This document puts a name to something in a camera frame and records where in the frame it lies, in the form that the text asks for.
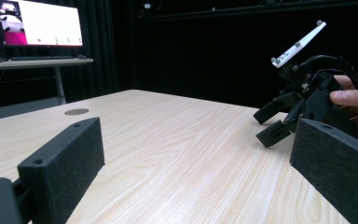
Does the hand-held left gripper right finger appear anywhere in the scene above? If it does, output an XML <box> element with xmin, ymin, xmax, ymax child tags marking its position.
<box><xmin>289</xmin><ymin>118</ymin><xmax>358</xmax><ymax>224</ymax></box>

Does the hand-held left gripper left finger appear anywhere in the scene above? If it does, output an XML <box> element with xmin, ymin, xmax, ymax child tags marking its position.
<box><xmin>17</xmin><ymin>117</ymin><xmax>105</xmax><ymax>224</ymax></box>

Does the black keyboard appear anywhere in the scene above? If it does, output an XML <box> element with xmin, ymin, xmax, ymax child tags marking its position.
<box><xmin>9</xmin><ymin>55</ymin><xmax>77</xmax><ymax>62</ymax></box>

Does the large lit computer monitor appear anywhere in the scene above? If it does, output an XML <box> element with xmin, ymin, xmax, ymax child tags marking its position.
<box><xmin>0</xmin><ymin>0</ymin><xmax>84</xmax><ymax>49</ymax></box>

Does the black curtain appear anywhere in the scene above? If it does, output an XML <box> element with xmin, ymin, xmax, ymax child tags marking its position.
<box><xmin>0</xmin><ymin>0</ymin><xmax>358</xmax><ymax>110</ymax></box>

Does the white metal stand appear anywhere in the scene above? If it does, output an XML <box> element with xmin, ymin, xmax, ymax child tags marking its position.
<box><xmin>0</xmin><ymin>57</ymin><xmax>94</xmax><ymax>105</ymax></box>

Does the black metal rail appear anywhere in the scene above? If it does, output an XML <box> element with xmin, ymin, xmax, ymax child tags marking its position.
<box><xmin>138</xmin><ymin>0</ymin><xmax>358</xmax><ymax>23</ymax></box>

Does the round table grommet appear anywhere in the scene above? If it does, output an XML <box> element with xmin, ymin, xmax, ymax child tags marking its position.
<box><xmin>63</xmin><ymin>107</ymin><xmax>90</xmax><ymax>117</ymax></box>

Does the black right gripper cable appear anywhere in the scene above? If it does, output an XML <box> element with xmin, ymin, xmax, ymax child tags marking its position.
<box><xmin>297</xmin><ymin>54</ymin><xmax>358</xmax><ymax>147</ymax></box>

